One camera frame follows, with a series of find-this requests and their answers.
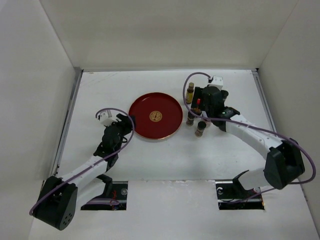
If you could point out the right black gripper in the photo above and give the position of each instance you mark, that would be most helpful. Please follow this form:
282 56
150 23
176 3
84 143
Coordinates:
198 94

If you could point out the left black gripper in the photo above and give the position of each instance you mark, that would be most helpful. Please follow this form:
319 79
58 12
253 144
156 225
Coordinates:
126 124

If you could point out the red-lid sauce jar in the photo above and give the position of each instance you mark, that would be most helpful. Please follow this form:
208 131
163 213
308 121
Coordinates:
196 107

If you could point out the tall amber gold-cap bottle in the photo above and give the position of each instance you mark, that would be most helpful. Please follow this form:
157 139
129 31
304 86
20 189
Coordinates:
189 93

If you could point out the black-cap spice bottle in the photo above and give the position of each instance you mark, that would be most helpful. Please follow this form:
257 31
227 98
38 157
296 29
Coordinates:
201 126
190 119

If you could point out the black-cap spice bottle front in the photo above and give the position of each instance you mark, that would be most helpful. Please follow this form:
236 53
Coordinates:
201 126

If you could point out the small black-cap dark bottle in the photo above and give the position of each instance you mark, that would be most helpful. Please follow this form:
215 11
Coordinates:
225 94

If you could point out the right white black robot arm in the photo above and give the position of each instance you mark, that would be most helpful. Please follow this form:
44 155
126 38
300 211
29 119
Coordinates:
283 159

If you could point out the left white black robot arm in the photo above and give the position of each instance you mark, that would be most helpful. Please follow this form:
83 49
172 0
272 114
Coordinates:
60 197

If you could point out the round red lacquer tray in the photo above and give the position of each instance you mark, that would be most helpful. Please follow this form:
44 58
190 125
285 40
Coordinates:
157 115

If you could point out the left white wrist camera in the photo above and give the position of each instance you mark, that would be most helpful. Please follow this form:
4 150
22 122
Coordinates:
106 118

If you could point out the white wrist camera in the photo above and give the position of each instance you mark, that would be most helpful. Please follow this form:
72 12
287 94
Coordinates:
216 81
106 118

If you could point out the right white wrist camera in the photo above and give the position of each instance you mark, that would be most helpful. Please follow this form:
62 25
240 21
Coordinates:
216 81

